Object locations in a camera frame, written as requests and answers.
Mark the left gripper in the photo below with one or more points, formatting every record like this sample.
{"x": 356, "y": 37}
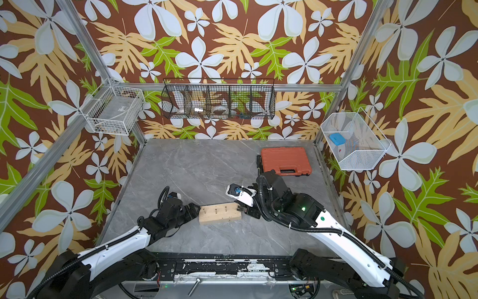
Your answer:
{"x": 190, "y": 215}

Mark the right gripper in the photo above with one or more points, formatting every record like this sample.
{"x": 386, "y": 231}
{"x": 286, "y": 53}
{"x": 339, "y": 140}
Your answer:
{"x": 250, "y": 210}

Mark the wooden board with nails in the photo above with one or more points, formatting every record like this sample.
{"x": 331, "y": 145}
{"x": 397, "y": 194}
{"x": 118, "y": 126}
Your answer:
{"x": 219, "y": 213}

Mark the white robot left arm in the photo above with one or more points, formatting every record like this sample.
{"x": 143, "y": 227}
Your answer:
{"x": 88, "y": 273}

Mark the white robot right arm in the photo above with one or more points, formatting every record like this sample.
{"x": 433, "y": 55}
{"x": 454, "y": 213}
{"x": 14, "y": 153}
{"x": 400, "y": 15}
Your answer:
{"x": 362, "y": 270}

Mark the red plastic tool case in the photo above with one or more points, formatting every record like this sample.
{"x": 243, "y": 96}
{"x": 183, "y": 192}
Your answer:
{"x": 286, "y": 161}

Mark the metal bolt on base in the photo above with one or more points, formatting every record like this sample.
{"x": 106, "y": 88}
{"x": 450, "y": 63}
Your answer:
{"x": 196, "y": 284}

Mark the blue object in basket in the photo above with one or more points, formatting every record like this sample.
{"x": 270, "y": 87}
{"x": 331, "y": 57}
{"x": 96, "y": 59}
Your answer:
{"x": 337, "y": 139}

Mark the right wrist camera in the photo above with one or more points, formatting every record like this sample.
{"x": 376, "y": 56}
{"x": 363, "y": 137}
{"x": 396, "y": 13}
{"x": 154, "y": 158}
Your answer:
{"x": 241, "y": 194}

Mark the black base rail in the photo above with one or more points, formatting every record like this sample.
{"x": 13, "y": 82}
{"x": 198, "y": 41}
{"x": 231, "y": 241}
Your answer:
{"x": 174, "y": 266}

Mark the black wire basket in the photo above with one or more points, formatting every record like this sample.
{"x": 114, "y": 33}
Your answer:
{"x": 220, "y": 98}

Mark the white wire basket right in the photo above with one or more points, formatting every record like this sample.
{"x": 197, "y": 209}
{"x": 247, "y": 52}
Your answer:
{"x": 366, "y": 144}

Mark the white wire basket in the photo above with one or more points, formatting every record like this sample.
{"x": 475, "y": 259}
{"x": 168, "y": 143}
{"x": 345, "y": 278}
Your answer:
{"x": 366, "y": 144}
{"x": 113, "y": 108}

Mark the white wire basket left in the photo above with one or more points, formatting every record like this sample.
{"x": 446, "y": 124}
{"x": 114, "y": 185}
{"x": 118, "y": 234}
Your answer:
{"x": 113, "y": 108}

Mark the aluminium frame post left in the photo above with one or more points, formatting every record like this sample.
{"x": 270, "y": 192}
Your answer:
{"x": 93, "y": 53}

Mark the aluminium frame post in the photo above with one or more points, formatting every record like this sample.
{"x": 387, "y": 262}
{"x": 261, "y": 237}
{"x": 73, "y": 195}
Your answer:
{"x": 365, "y": 41}
{"x": 93, "y": 53}

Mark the aluminium frame post right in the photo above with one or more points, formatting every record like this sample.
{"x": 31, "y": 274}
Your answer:
{"x": 365, "y": 41}

